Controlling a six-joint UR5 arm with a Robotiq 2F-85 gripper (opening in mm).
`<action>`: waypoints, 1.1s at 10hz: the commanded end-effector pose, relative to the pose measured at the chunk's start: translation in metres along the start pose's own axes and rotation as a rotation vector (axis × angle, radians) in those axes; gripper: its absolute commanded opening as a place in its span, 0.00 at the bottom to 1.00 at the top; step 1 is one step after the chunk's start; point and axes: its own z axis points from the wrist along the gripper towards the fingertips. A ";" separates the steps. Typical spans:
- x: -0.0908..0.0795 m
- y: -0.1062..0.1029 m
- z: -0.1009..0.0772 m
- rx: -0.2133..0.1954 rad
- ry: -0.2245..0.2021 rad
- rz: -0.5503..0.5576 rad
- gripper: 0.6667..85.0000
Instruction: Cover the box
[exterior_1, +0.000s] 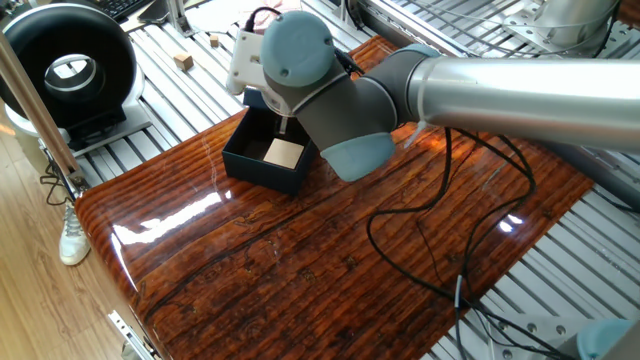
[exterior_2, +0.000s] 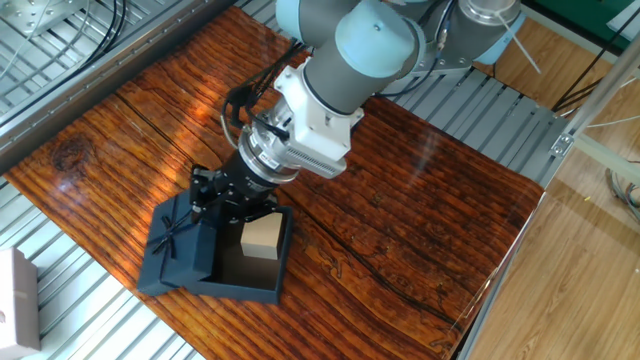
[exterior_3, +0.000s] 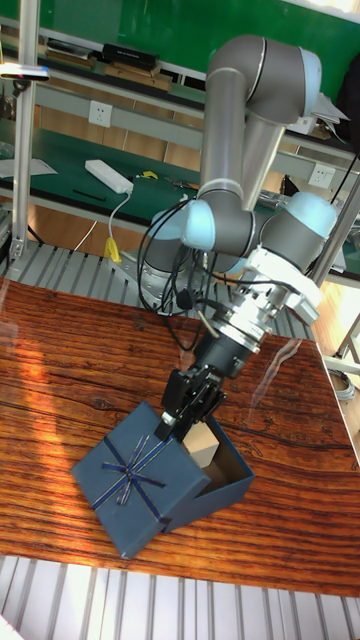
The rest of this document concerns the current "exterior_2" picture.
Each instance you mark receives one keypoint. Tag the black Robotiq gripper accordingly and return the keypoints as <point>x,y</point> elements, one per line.
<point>245,190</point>

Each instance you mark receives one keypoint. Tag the blue gift box base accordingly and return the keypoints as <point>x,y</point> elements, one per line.
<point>240,290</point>

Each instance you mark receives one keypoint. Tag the pale wooden block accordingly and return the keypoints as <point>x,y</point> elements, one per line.
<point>260,240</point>

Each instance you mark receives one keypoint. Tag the wood-grain table mat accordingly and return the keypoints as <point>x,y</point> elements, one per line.
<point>375,225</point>

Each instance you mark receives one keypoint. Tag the pale pink cardboard box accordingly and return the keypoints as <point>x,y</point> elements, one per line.
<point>17,305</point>

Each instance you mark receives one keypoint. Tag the silver perforated mounting plate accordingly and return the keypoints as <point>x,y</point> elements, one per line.
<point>35,15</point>

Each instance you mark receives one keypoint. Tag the blue gift box lid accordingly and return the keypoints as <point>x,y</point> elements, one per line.
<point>190,255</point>

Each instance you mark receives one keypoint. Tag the aluminium frame beam with bracket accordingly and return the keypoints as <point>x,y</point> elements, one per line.
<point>600,95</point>

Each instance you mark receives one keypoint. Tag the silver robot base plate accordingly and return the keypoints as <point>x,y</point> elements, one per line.
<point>450,62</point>

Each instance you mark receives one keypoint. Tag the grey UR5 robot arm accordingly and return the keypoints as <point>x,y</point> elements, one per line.
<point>350,60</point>

